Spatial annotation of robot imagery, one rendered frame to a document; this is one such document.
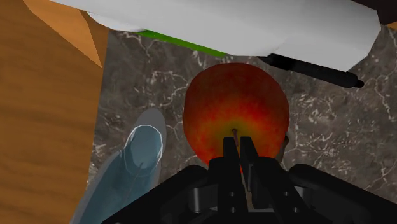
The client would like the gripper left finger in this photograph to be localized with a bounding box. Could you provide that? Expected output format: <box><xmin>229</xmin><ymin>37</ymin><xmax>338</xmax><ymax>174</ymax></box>
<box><xmin>101</xmin><ymin>136</ymin><xmax>249</xmax><ymax>224</ymax></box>

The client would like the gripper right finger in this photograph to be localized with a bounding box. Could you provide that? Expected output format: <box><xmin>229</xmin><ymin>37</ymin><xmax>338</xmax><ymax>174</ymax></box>
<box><xmin>240</xmin><ymin>136</ymin><xmax>397</xmax><ymax>224</ymax></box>

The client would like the red yellow apple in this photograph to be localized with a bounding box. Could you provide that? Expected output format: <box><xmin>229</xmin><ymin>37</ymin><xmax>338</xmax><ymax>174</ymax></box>
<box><xmin>182</xmin><ymin>62</ymin><xmax>291</xmax><ymax>174</ymax></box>

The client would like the blue grey oblong object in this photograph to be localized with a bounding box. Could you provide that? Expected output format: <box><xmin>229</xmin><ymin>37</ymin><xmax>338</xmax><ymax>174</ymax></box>
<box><xmin>69</xmin><ymin>108</ymin><xmax>167</xmax><ymax>224</ymax></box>

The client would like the green flat object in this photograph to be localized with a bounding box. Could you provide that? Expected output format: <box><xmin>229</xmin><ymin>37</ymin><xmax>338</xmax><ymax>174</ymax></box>
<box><xmin>136</xmin><ymin>29</ymin><xmax>229</xmax><ymax>59</ymax></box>

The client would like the white flat object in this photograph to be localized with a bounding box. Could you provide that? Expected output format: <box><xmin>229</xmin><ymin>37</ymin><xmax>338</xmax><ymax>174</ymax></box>
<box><xmin>49</xmin><ymin>0</ymin><xmax>382</xmax><ymax>73</ymax></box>

